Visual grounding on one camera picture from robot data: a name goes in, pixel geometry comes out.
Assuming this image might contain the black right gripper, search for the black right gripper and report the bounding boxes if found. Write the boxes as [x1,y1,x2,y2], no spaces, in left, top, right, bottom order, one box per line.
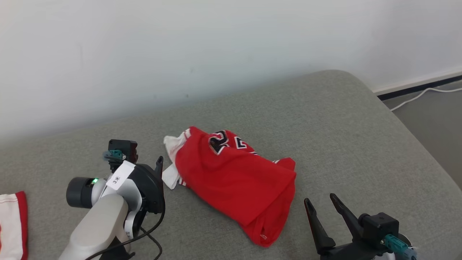
[304,193,385,260]

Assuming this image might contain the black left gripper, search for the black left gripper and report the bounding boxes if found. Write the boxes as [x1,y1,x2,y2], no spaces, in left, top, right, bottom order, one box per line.
[128,156,166,214]

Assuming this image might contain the red Bulls 23 jersey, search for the red Bulls 23 jersey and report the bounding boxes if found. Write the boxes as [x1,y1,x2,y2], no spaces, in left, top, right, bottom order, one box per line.
[162,126,297,248]

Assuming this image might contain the red shorts with white stripe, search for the red shorts with white stripe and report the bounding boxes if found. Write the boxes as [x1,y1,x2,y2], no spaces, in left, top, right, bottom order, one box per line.
[0,191,29,260]

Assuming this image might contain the white paper tag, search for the white paper tag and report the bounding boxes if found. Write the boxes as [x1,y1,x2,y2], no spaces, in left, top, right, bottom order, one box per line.
[106,161,136,190]

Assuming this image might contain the black skirting strip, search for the black skirting strip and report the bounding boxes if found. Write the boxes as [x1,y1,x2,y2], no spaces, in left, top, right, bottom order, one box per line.
[377,74,462,101]

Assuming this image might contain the teal left camera connector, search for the teal left camera connector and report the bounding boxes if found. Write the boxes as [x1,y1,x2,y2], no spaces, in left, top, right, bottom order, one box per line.
[104,150,126,161]

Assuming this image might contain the teal camera connector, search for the teal camera connector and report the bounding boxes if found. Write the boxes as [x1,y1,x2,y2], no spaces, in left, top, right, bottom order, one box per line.
[383,234,417,259]
[104,150,126,161]

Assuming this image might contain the teal right camera connector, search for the teal right camera connector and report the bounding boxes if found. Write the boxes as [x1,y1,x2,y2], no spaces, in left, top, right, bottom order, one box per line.
[383,234,417,259]

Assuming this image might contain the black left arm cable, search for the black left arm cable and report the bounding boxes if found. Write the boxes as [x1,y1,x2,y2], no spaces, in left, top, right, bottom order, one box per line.
[85,195,166,260]

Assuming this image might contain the white floor cable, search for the white floor cable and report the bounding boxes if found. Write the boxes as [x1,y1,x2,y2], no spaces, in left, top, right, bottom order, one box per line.
[390,87,462,111]

